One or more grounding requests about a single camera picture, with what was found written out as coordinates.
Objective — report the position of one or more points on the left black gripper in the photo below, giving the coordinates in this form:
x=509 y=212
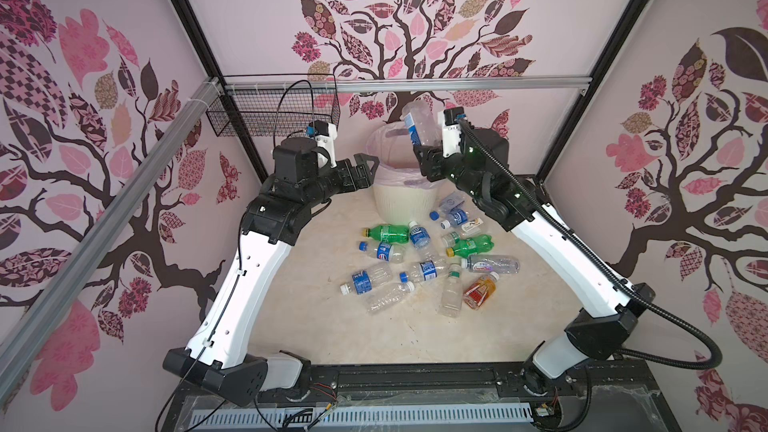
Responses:
x=365 y=177

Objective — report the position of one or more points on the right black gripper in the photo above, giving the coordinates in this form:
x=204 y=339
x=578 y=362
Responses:
x=431 y=165

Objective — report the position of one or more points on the small bottle blue label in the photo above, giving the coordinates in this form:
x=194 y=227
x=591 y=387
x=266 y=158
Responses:
x=421 y=124

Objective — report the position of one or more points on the orange tea bottle red label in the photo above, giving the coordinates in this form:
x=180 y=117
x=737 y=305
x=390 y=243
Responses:
x=480 y=290

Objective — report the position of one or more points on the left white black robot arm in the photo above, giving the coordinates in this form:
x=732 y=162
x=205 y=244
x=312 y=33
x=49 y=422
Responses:
x=216 y=359

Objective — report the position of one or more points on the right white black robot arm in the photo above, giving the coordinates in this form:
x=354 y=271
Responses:
x=611 y=306

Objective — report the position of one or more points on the pink plastic bin liner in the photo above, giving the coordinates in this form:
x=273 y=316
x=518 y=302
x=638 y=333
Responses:
x=398 y=165

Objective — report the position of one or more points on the white ribbed waste bin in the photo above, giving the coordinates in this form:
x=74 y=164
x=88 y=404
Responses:
x=400 y=205

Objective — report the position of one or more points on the Pocari bottle near bin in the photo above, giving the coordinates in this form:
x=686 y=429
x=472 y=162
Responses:
x=454 y=218

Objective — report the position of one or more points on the crushed clear bottle blue cap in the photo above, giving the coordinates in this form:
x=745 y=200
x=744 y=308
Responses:
x=447 y=204

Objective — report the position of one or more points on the green bottle yellow cap left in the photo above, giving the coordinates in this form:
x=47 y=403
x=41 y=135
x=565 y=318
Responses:
x=388 y=233

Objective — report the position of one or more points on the green bottle yellow cap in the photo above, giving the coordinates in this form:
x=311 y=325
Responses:
x=464 y=248
x=388 y=233

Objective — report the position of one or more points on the clear bottle bird label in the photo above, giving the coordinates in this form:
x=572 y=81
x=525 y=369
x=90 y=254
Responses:
x=466 y=230

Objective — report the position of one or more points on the clear bottle blue cap label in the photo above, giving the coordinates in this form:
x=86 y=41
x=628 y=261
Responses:
x=383 y=251

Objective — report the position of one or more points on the green bottle yellow cap right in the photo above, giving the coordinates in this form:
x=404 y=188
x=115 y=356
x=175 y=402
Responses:
x=464 y=248

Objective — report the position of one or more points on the clear bottle blue label centre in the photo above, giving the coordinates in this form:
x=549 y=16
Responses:
x=365 y=280

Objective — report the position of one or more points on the clear bottle purple label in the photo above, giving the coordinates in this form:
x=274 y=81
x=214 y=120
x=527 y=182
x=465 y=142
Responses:
x=484 y=263

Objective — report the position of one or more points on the clear crushed bottle white cap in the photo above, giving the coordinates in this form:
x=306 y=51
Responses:
x=388 y=296

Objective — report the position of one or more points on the clear bottle green cap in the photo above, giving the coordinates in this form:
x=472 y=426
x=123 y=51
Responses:
x=452 y=294

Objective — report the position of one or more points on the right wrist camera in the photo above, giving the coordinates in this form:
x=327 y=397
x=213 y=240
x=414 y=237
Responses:
x=451 y=130

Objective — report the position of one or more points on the black wire mesh basket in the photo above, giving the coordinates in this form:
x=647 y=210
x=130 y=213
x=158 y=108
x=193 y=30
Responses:
x=274 y=105

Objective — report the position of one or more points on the aluminium horizontal back rail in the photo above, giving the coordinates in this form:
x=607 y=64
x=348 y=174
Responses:
x=510 y=83

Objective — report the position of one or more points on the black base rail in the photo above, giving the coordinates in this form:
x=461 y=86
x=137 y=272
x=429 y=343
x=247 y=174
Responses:
x=355 y=382

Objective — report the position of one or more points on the white slotted cable duct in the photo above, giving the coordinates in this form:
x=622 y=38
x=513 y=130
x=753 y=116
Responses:
x=358 y=417

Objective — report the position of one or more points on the aluminium left side rail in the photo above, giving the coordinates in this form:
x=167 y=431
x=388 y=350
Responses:
x=35 y=327

